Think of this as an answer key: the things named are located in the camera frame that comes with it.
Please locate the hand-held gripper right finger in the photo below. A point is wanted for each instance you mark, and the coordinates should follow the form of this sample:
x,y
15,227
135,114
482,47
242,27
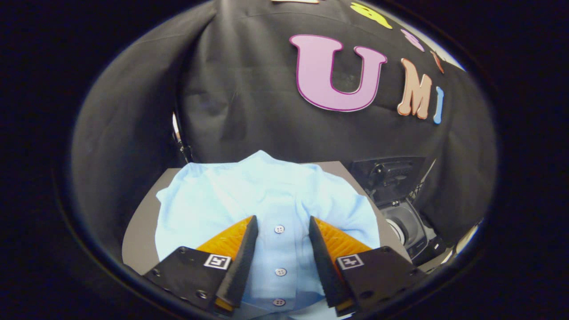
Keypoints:
x,y
324,266

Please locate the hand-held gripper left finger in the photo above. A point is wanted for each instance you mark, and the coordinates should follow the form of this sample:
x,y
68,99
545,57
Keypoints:
x,y
242,262

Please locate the light blue button shirt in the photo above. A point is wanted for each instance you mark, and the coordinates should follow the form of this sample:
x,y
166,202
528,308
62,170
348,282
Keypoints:
x,y
275,195

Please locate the beige cabinet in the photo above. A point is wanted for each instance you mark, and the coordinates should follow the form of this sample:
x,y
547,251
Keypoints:
x,y
142,222

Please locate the backdrop stand pole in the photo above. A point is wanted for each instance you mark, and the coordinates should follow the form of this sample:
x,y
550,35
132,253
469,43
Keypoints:
x,y
178,135

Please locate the black backdrop cloth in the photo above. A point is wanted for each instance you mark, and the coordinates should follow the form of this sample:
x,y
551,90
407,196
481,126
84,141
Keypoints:
x,y
266,111

